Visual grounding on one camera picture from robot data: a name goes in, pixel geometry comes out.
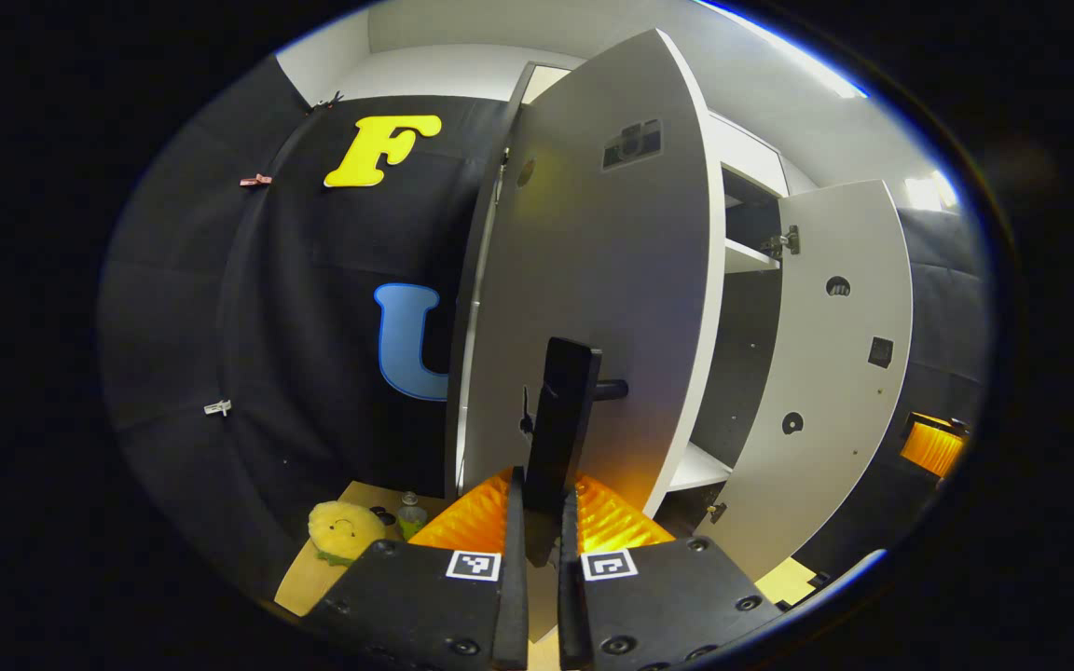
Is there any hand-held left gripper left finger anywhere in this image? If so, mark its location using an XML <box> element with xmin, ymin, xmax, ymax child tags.
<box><xmin>302</xmin><ymin>466</ymin><xmax>530</xmax><ymax>671</ymax></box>

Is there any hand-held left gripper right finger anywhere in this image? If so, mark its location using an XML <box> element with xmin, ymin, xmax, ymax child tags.
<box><xmin>558</xmin><ymin>473</ymin><xmax>785</xmax><ymax>671</ymax></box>

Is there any beige cabinet door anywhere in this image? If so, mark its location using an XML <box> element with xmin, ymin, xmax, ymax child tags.
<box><xmin>691</xmin><ymin>180</ymin><xmax>914</xmax><ymax>581</ymax></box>
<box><xmin>458</xmin><ymin>28</ymin><xmax>726</xmax><ymax>569</ymax></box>

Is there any beige double-door shoe cabinet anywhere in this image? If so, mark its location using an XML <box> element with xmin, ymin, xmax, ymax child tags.
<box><xmin>444</xmin><ymin>61</ymin><xmax>818</xmax><ymax>537</ymax></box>

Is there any small green bottle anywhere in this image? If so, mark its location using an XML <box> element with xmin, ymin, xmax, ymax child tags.
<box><xmin>397</xmin><ymin>491</ymin><xmax>428</xmax><ymax>541</ymax></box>

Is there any yellow plush toy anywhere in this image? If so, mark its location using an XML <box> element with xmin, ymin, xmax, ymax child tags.
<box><xmin>307</xmin><ymin>500</ymin><xmax>387</xmax><ymax>567</ymax></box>

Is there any small ceiling light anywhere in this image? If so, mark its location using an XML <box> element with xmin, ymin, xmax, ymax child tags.
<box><xmin>905</xmin><ymin>172</ymin><xmax>957</xmax><ymax>213</ymax></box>

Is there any black backdrop cloth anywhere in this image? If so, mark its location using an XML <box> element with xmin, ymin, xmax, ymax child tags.
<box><xmin>97</xmin><ymin>56</ymin><xmax>995</xmax><ymax>597</ymax></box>

